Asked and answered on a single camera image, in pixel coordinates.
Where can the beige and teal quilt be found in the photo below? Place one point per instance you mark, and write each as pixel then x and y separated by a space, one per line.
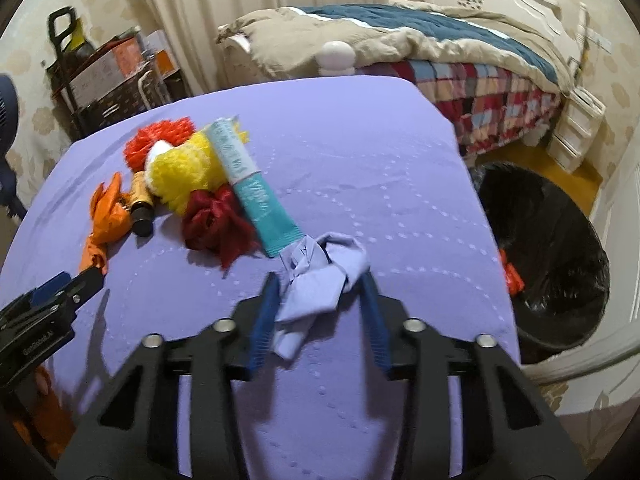
pixel 400 25

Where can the white plastic drawer unit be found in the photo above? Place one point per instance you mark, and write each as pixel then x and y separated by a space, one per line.
pixel 575 130

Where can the dark blue standing fan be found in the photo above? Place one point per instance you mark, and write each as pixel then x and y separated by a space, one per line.
pixel 7 125

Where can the orange plastic scrap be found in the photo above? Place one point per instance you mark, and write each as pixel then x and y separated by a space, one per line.
pixel 512 277

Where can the amber bottle with black cap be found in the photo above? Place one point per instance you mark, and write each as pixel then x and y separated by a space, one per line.
pixel 141 202

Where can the orange plastic bag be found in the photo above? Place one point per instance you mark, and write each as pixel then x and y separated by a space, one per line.
pixel 107 215

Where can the black hand truck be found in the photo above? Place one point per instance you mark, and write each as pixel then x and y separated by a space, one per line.
pixel 62 20

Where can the yellow foam net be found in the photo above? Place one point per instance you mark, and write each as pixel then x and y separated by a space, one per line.
pixel 185 175

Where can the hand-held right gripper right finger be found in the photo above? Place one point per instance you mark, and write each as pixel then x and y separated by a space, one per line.
pixel 375 325

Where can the dark red foam net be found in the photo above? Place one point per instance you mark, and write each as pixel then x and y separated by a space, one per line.
pixel 215 225

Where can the orange-red foam net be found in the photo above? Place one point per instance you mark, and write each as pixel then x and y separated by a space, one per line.
pixel 150 142

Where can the white and orange cardboard box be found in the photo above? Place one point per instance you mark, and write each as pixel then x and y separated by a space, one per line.
pixel 100 72

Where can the yellow paper tag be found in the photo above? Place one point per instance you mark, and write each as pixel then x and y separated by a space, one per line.
pixel 80 40

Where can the person's left forearm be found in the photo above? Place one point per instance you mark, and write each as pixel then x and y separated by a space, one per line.
pixel 40 420

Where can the teal and white tube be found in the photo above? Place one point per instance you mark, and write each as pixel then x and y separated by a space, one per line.
pixel 245 180

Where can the plaid bed sheet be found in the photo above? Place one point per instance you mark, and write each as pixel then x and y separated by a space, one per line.
pixel 475 95

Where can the trash bin with black bag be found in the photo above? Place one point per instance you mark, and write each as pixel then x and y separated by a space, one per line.
pixel 550 260

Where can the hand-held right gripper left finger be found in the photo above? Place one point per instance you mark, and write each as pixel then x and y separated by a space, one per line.
pixel 265 320

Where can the small orange and white box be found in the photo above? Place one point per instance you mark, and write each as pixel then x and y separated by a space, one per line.
pixel 162 57

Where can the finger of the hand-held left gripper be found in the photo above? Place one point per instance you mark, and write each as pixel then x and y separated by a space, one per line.
pixel 50 287
pixel 87 284

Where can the purple cloth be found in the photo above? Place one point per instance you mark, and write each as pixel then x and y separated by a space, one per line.
pixel 310 300

